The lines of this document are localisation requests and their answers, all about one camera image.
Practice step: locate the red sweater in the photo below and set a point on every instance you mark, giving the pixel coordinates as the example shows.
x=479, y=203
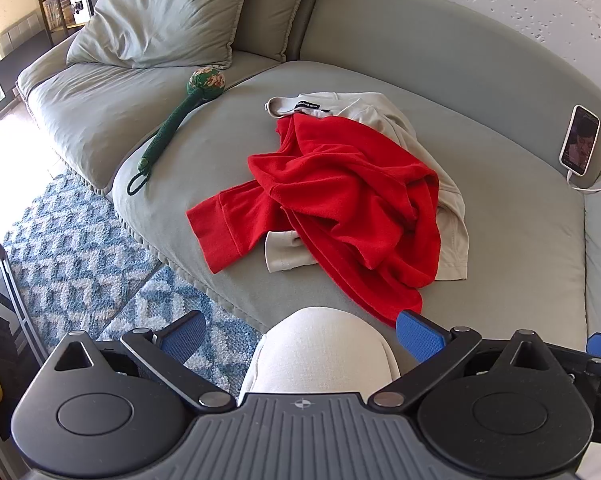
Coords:
x=330, y=185

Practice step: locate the black metal frame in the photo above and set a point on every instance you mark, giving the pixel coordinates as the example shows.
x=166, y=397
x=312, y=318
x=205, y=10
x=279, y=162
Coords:
x=10, y=280

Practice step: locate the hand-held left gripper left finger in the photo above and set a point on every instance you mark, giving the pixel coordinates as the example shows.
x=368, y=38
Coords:
x=183, y=340

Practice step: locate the green floral massage hammer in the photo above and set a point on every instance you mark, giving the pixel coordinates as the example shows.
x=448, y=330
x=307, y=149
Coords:
x=168, y=127

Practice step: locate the white smartphone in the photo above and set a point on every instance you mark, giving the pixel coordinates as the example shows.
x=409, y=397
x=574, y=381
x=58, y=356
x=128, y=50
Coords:
x=579, y=140

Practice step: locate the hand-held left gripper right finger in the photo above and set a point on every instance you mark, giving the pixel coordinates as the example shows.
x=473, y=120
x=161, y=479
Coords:
x=420, y=340

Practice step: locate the grey-green sofa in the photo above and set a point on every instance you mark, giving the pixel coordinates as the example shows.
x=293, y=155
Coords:
x=480, y=85

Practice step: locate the blue and white patterned rug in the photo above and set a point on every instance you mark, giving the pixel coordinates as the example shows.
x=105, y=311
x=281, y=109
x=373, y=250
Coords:
x=55, y=260

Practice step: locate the grey-green throw pillow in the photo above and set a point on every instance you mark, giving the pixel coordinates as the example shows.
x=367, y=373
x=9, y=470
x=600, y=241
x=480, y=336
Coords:
x=165, y=15
x=275, y=5

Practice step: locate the cream long-sleeve shirt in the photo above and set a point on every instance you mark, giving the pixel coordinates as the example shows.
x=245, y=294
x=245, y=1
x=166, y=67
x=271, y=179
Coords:
x=450, y=240

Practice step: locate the person's leg in pale trousers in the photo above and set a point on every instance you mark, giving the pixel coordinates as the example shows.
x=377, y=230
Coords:
x=320, y=350

